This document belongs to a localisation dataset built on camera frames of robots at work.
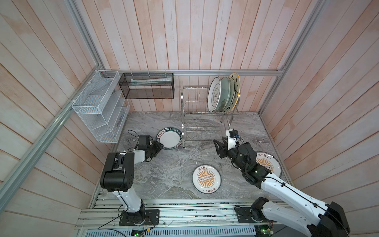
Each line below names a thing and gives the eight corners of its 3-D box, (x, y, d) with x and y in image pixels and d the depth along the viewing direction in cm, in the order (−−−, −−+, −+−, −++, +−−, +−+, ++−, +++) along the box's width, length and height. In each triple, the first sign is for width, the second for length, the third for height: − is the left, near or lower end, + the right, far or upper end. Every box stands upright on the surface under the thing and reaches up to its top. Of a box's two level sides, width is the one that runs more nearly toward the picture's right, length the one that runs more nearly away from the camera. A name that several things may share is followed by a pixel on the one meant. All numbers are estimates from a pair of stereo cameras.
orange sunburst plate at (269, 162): (252, 164, 95) (254, 162, 93) (257, 151, 101) (258, 148, 99) (278, 176, 90) (280, 174, 88) (281, 161, 96) (283, 159, 94)
